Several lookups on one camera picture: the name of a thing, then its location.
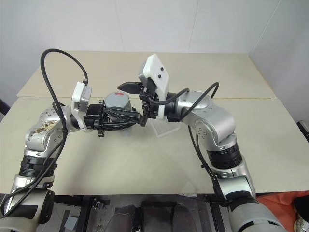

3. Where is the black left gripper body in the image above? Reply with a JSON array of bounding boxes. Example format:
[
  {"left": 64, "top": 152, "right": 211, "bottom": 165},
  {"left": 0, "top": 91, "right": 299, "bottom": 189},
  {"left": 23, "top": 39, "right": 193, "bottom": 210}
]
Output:
[{"left": 83, "top": 99, "right": 107, "bottom": 139}]

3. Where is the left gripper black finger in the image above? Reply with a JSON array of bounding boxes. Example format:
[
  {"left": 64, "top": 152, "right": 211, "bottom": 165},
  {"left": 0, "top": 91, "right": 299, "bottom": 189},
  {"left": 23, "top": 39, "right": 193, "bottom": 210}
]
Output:
[
  {"left": 105, "top": 109, "right": 142, "bottom": 120},
  {"left": 106, "top": 119, "right": 147, "bottom": 131}
]

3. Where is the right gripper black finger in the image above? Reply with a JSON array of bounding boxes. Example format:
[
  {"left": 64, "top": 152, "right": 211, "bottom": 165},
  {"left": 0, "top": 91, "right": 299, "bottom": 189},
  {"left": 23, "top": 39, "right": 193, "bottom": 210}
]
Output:
[
  {"left": 140, "top": 107, "right": 152, "bottom": 128},
  {"left": 117, "top": 81, "right": 143, "bottom": 95}
]

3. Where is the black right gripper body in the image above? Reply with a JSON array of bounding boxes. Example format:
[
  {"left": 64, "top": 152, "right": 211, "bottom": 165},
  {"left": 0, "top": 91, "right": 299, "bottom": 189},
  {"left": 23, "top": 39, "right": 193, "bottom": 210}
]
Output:
[{"left": 139, "top": 79, "right": 161, "bottom": 119}]

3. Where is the gray jar lid red sticker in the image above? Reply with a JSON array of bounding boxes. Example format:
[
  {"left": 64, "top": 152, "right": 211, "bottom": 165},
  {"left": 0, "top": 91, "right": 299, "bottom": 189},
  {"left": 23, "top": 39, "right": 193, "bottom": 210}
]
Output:
[{"left": 104, "top": 92, "right": 133, "bottom": 113}]

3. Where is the clear plastic box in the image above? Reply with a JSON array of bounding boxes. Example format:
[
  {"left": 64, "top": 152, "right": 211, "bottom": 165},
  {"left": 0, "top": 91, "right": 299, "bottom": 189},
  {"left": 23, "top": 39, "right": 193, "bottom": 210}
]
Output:
[{"left": 150, "top": 117, "right": 181, "bottom": 139}]

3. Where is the dark object at table side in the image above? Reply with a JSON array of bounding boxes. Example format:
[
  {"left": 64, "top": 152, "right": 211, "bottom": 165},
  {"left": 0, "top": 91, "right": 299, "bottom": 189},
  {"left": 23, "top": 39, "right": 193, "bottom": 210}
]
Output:
[{"left": 0, "top": 96, "right": 12, "bottom": 122}]

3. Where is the dark rounded shape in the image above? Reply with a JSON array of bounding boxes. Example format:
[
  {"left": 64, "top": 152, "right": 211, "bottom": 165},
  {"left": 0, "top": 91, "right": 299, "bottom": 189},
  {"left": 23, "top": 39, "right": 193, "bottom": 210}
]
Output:
[{"left": 110, "top": 205, "right": 141, "bottom": 232}]

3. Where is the orange cloth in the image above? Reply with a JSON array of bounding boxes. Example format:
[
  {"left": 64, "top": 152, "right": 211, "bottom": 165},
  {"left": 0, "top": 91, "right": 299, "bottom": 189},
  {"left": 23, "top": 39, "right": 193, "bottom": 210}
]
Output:
[{"left": 255, "top": 190, "right": 309, "bottom": 232}]

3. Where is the black object with grey edge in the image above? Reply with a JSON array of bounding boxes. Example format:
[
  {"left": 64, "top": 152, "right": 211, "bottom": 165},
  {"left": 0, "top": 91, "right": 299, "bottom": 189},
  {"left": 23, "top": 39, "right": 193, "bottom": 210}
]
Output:
[{"left": 297, "top": 119, "right": 309, "bottom": 144}]

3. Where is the dark round container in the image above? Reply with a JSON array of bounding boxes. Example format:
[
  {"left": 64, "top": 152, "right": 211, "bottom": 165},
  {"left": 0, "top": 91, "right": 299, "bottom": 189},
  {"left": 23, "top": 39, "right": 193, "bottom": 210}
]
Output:
[{"left": 293, "top": 192, "right": 309, "bottom": 232}]

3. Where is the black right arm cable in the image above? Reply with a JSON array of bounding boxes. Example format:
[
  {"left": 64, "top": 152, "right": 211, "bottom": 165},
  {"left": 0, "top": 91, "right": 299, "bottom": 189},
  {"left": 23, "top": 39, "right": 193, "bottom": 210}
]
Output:
[{"left": 142, "top": 81, "right": 230, "bottom": 204}]

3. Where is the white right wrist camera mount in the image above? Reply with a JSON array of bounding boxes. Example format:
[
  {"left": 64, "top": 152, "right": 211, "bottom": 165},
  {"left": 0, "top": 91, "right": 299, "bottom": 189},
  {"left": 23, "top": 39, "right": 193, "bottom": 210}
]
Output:
[{"left": 137, "top": 54, "right": 171, "bottom": 121}]

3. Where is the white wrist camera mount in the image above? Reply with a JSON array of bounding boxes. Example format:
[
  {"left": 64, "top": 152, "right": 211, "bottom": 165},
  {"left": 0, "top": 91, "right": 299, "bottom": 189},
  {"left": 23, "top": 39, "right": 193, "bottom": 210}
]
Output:
[
  {"left": 137, "top": 54, "right": 171, "bottom": 121},
  {"left": 70, "top": 81, "right": 94, "bottom": 131}
]

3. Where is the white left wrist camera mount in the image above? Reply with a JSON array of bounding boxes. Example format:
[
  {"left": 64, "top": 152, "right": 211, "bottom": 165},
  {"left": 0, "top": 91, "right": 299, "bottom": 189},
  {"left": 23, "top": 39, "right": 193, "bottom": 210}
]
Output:
[{"left": 70, "top": 81, "right": 94, "bottom": 131}]

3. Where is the black table frame bar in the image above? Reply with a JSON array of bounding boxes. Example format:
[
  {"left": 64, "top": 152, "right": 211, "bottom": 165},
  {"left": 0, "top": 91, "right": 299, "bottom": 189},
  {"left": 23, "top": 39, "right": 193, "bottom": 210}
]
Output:
[{"left": 53, "top": 192, "right": 232, "bottom": 206}]

